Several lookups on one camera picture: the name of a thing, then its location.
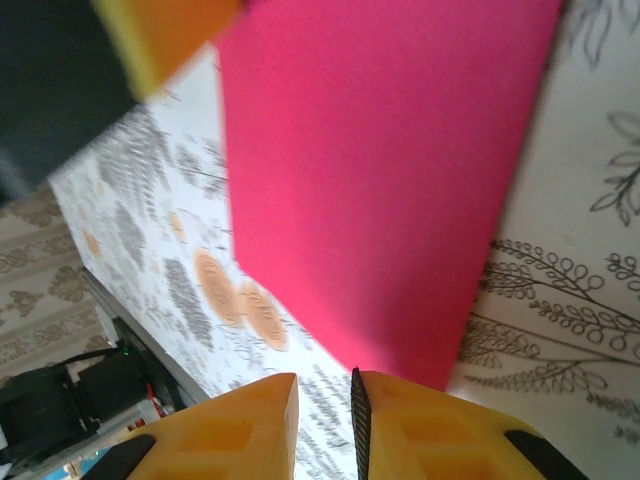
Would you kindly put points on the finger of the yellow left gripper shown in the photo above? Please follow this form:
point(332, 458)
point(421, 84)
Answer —
point(165, 35)

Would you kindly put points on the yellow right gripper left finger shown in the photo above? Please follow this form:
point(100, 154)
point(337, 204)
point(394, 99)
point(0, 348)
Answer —
point(225, 435)

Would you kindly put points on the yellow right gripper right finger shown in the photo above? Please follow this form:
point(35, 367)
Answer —
point(425, 440)

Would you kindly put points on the pink cloth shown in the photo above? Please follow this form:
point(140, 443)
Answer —
point(375, 175)

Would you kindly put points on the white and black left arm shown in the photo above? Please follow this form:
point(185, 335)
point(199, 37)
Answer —
point(45, 400)

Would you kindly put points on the floral printed table cover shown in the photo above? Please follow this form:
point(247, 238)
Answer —
point(550, 225)

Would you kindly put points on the aluminium side rail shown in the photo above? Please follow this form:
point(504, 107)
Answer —
point(105, 315)

